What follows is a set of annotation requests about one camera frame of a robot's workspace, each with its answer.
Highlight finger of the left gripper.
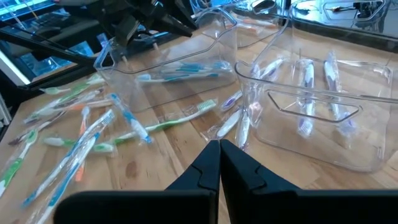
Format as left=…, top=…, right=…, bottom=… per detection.
left=155, top=14, right=197, bottom=38
left=149, top=0, right=195, bottom=27

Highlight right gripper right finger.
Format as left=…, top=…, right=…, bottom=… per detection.
left=220, top=139, right=398, bottom=224

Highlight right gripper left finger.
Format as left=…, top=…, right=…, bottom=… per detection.
left=54, top=139, right=221, bottom=224

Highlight blue white toothbrush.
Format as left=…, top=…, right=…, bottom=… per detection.
left=159, top=60, right=233, bottom=75
left=136, top=70, right=221, bottom=84
left=108, top=92, right=154, bottom=146
left=21, top=109, right=116, bottom=208
left=30, top=132, right=102, bottom=224

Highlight clear plastic bin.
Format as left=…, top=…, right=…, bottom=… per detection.
left=92, top=6, right=239, bottom=113
left=231, top=0, right=292, bottom=49
left=233, top=58, right=398, bottom=174

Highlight orange white wrapped toothbrush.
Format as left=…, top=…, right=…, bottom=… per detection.
left=73, top=105, right=91, bottom=184
left=241, top=17, right=279, bottom=35

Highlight black keyboard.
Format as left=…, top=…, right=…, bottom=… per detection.
left=29, top=12, right=74, bottom=37

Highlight green white wrapped toothbrush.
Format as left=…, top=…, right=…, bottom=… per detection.
left=112, top=98, right=218, bottom=146
left=23, top=81, right=105, bottom=124
left=42, top=136, right=118, bottom=154
left=39, top=73, right=106, bottom=96
left=0, top=128, right=40, bottom=198

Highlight lit computer screen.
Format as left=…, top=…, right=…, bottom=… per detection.
left=0, top=0, right=55, bottom=19

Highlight maroon white wrapped toothbrush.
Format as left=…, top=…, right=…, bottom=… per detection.
left=8, top=110, right=68, bottom=146

